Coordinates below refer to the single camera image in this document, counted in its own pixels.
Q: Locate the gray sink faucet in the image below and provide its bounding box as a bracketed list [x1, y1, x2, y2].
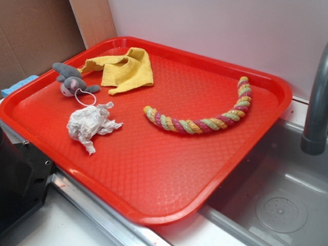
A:
[301, 47, 327, 155]

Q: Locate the blue sponge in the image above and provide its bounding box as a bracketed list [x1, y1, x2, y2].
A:
[1, 75, 38, 98]

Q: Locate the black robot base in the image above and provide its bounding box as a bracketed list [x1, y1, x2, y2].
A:
[1, 130, 55, 236]

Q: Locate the crumpled white paper tissue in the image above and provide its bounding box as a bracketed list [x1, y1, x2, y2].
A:
[67, 102, 124, 155]

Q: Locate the gray toy sink basin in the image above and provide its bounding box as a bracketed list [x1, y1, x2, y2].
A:
[155, 120, 327, 245]

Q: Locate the gray plush animal toy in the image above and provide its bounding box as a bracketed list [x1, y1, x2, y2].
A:
[52, 63, 100, 107]

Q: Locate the red plastic tray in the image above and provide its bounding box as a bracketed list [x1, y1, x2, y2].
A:
[1, 37, 292, 226]

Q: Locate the multicolour twisted rope toy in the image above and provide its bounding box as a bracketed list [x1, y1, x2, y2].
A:
[143, 76, 252, 135]

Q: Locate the light wooden board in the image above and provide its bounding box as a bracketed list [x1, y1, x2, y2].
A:
[69, 0, 117, 49]

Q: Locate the brown cardboard panel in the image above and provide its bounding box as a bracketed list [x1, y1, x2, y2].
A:
[1, 1, 85, 89]

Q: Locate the yellow cloth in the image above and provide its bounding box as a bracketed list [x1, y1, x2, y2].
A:
[78, 47, 154, 95]

